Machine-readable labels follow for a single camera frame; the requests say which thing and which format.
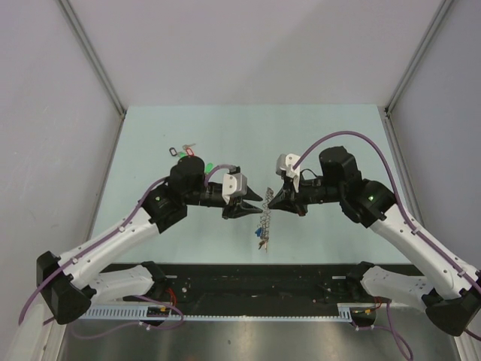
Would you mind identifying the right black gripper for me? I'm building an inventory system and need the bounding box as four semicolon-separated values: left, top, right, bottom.
268;172;343;217

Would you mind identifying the metal disc keyring organiser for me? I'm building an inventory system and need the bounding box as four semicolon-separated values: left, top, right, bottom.
255;187;274;252

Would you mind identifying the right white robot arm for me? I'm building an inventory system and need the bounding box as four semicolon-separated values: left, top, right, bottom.
268;147;480;336

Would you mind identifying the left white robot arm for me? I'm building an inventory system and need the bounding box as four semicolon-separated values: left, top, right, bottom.
36;156;262;325

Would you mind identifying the green tag key lower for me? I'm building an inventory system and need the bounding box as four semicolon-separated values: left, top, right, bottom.
204;162;214;174

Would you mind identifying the red tag key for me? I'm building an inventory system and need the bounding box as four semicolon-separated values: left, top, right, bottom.
183;144;195;156

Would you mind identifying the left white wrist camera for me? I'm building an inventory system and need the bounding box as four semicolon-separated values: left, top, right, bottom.
222;173;247;204

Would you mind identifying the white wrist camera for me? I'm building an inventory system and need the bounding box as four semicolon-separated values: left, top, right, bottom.
276;153;301;193
222;173;247;204

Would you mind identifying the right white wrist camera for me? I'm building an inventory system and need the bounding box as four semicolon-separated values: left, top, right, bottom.
276;153;301;193

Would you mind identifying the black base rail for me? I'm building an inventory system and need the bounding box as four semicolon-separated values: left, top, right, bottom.
116;262;392;308

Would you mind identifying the white slotted cable duct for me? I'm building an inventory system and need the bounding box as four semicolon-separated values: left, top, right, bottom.
86;303;373;323

